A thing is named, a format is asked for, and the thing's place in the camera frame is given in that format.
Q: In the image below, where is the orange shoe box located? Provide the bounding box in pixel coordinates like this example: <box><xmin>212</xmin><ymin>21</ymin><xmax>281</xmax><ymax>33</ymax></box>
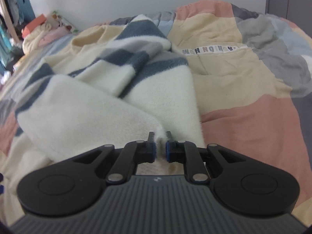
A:
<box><xmin>21</xmin><ymin>13</ymin><xmax>47</xmax><ymax>38</ymax></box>

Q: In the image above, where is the rolled cream duvet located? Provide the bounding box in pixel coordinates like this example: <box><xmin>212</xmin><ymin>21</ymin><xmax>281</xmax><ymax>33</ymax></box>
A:
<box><xmin>22</xmin><ymin>23</ymin><xmax>53</xmax><ymax>54</ymax></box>

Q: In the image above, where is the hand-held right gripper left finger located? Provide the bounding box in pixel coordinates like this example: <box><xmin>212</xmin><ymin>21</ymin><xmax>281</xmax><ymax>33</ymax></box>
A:
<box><xmin>73</xmin><ymin>132</ymin><xmax>157</xmax><ymax>185</ymax></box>

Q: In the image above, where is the pink pillow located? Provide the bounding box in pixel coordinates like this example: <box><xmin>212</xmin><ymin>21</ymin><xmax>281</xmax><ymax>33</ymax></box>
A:
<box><xmin>39</xmin><ymin>27</ymin><xmax>70</xmax><ymax>46</ymax></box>

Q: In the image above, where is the white dotted pillow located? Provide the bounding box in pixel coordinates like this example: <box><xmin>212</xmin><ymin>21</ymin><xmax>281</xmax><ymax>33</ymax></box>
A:
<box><xmin>52</xmin><ymin>10</ymin><xmax>80</xmax><ymax>34</ymax></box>

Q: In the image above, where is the patchwork quilt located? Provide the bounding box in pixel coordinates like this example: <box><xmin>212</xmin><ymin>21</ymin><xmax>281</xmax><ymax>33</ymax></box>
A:
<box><xmin>0</xmin><ymin>0</ymin><xmax>312</xmax><ymax>226</ymax></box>

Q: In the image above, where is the beige plush toy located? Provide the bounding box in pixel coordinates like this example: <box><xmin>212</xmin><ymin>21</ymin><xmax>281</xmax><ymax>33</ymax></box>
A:
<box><xmin>45</xmin><ymin>15</ymin><xmax>61</xmax><ymax>29</ymax></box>

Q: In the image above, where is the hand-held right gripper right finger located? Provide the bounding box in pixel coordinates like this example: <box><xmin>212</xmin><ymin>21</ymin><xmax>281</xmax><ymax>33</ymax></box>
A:
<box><xmin>165</xmin><ymin>131</ymin><xmax>246</xmax><ymax>185</ymax></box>

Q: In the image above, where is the cream striped sweater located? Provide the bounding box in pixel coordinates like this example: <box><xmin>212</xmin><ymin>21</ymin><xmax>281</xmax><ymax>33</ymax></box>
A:
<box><xmin>15</xmin><ymin>14</ymin><xmax>206</xmax><ymax>176</ymax></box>

